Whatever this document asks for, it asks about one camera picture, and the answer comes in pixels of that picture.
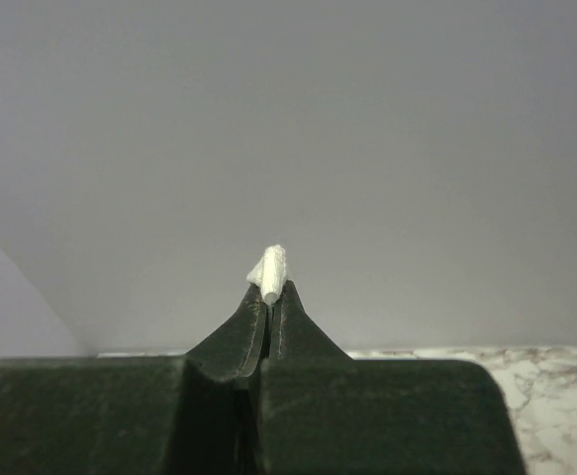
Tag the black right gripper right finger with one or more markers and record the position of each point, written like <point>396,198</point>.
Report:
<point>323,412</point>

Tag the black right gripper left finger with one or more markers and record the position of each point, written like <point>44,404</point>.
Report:
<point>167,414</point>

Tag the white t-shirt with flower print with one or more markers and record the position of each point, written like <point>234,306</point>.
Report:
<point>270,274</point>

